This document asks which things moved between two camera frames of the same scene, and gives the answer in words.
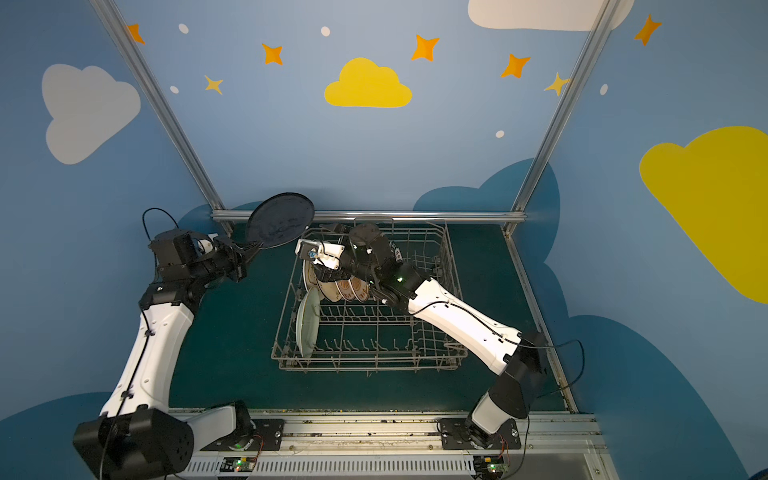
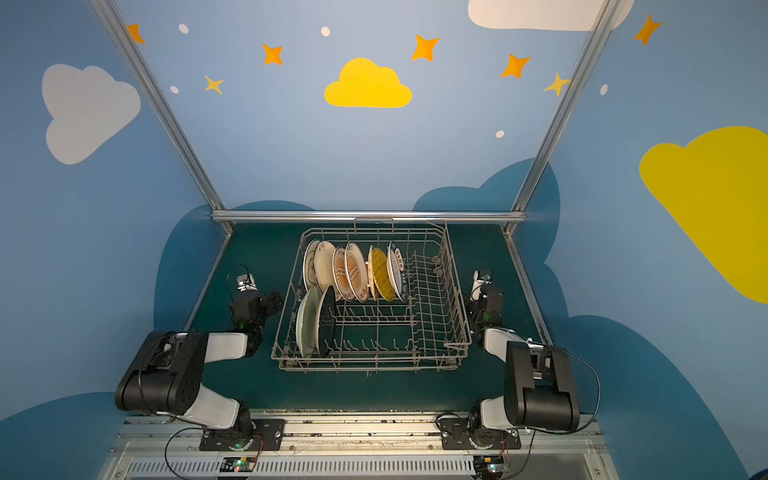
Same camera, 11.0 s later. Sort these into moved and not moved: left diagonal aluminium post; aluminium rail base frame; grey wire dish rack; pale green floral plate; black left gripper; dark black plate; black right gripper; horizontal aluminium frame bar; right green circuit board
Moved: black right gripper; black left gripper; dark black plate
Not moved: left diagonal aluminium post; right green circuit board; aluminium rail base frame; horizontal aluminium frame bar; pale green floral plate; grey wire dish rack
